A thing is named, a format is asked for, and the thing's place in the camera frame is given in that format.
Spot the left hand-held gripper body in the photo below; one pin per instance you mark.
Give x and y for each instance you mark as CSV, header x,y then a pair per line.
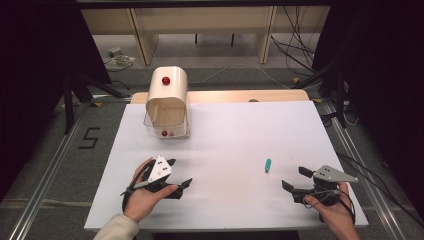
x,y
160,168

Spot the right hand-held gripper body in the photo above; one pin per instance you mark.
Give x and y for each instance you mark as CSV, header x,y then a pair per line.
x,y
330,175

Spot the person's left hand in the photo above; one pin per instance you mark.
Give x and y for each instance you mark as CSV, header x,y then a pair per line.
x,y
141,200

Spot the person's right hand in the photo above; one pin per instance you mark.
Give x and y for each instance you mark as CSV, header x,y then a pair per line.
x,y
336,213

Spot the small green marker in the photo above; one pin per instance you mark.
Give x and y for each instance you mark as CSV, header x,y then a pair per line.
x,y
268,165

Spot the clear box flap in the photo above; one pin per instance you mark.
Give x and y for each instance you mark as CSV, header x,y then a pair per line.
x,y
183,128

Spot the white table cover sheet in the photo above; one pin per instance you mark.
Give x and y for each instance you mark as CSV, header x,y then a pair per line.
x,y
226,150

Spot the cream box with red knob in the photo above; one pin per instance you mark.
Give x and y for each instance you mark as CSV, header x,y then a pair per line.
x,y
166,93

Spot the wooden table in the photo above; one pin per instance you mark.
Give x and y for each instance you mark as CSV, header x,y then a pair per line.
x,y
216,96

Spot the black metal stand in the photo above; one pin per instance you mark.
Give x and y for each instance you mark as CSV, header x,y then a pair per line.
x,y
340,90

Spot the black curtain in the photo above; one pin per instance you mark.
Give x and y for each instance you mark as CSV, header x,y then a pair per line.
x,y
36,83
386,83

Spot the black tripod stand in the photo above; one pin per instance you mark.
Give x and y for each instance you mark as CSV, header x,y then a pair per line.
x,y
71,100

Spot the white power adapter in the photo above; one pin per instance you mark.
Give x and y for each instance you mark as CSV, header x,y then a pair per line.
x,y
115,52

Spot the beige desk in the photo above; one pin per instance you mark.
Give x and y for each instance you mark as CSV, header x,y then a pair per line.
x,y
206,20

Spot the aluminium floor rail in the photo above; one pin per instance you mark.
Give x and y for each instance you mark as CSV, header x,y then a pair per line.
x,y
43,186
366,186

